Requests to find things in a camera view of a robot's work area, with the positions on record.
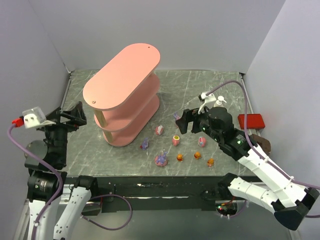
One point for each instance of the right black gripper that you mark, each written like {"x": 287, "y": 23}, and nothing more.
{"x": 195, "y": 121}

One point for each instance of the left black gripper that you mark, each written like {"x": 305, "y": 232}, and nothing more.
{"x": 60, "y": 120}

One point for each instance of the small purple bunny toy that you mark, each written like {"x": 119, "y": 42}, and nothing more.
{"x": 145, "y": 144}

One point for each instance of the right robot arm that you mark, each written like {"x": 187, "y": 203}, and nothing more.
{"x": 288, "y": 200}

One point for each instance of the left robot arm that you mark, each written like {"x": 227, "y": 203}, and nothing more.
{"x": 45, "y": 160}

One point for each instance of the pink three-tier shelf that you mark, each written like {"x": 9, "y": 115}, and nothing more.
{"x": 123, "y": 94}

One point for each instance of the pink toy with yellow top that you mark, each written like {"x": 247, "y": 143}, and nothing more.
{"x": 175, "y": 140}

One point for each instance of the pink white egg toy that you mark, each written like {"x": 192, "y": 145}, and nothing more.
{"x": 159, "y": 130}

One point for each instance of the pink blue patterned egg toy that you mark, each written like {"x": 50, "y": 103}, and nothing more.
{"x": 202, "y": 141}

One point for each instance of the orange bear toy left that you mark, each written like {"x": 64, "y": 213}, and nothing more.
{"x": 180, "y": 157}

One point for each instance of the orange bear toy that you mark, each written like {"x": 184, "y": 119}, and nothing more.
{"x": 197, "y": 155}
{"x": 180, "y": 157}
{"x": 210, "y": 162}

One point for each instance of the orange bear toy middle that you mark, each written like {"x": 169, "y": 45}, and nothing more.
{"x": 197, "y": 155}

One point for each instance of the cream pump lotion bottle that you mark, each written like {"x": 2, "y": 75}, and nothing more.
{"x": 220, "y": 101}

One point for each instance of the orange bear toy right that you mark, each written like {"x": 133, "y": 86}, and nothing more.
{"x": 210, "y": 162}

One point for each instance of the red rectangular box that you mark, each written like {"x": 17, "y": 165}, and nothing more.
{"x": 254, "y": 121}

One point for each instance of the brown and green roll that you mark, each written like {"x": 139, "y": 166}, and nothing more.
{"x": 262, "y": 142}

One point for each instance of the electronics board with leds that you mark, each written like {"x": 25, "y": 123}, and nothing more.
{"x": 226, "y": 210}

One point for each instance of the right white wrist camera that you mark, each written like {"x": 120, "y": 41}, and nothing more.
{"x": 205, "y": 98}

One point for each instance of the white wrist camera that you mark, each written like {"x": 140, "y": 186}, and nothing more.
{"x": 32, "y": 118}
{"x": 205, "y": 98}

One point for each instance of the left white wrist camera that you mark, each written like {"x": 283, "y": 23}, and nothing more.
{"x": 32, "y": 118}

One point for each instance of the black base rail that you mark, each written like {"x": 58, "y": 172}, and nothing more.
{"x": 149, "y": 193}

